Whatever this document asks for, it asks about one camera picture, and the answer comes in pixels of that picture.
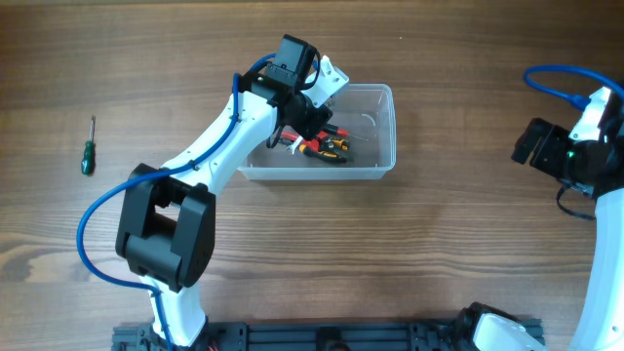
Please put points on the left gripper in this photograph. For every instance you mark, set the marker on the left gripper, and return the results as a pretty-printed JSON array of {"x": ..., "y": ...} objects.
[{"x": 311, "y": 126}]

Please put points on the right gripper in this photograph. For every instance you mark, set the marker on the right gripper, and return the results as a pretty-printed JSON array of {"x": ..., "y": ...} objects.
[{"x": 544, "y": 158}]

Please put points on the small silver wrench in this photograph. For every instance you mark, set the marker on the small silver wrench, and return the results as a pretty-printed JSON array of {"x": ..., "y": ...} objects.
[{"x": 295, "y": 144}]

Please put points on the black red screwdriver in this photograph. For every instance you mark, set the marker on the black red screwdriver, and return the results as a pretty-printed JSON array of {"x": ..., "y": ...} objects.
[{"x": 339, "y": 132}]

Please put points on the orange black long-nose pliers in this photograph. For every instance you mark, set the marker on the orange black long-nose pliers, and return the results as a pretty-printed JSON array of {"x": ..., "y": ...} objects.
[{"x": 326, "y": 155}]

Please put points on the green handled screwdriver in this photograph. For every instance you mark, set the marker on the green handled screwdriver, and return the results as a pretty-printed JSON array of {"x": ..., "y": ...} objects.
[{"x": 88, "y": 162}]

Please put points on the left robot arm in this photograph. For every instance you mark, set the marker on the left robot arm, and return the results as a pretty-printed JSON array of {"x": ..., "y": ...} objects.
[{"x": 166, "y": 231}]

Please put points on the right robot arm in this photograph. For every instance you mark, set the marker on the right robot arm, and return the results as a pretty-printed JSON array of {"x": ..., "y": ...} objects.
[{"x": 600, "y": 326}]

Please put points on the clear plastic container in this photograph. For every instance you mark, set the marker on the clear plastic container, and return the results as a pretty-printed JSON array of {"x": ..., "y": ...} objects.
[{"x": 367, "y": 113}]

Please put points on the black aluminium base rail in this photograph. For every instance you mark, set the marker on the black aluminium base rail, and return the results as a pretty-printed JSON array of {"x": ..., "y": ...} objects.
[{"x": 419, "y": 335}]

